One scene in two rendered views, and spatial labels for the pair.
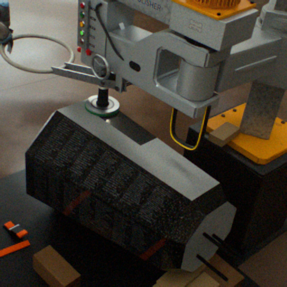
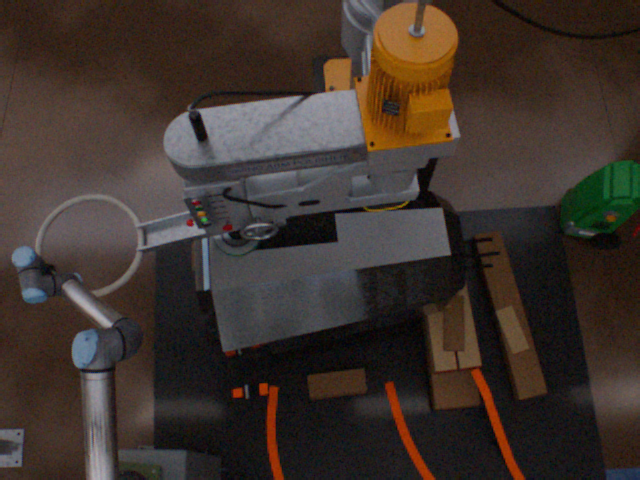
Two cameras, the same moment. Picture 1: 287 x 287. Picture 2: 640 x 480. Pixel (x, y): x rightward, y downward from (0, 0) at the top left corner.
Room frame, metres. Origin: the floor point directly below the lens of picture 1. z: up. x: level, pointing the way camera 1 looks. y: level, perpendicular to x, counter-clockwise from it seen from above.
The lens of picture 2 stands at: (1.60, 0.77, 3.47)
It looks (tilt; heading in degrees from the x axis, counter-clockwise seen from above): 69 degrees down; 314
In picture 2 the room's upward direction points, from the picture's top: 1 degrees counter-clockwise
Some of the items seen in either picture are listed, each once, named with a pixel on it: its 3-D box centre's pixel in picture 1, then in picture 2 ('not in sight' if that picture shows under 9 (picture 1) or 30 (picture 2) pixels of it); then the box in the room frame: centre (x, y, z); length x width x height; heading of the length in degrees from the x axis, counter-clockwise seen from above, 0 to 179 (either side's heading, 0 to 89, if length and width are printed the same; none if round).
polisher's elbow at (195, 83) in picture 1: (197, 74); (392, 160); (2.19, -0.22, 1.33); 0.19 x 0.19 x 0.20
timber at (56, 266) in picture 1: (56, 271); (337, 384); (1.89, 0.41, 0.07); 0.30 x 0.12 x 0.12; 50
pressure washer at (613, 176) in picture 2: not in sight; (615, 190); (1.43, -1.34, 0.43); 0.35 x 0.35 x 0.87; 32
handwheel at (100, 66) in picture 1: (105, 65); (258, 222); (2.44, 0.27, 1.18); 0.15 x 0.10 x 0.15; 51
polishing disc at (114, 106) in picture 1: (102, 104); (237, 231); (2.61, 0.29, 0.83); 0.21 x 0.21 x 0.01
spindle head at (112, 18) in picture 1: (116, 37); (241, 183); (2.56, 0.23, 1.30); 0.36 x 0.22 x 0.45; 51
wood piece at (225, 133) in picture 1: (224, 134); not in sight; (2.49, -0.48, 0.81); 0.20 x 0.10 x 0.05; 145
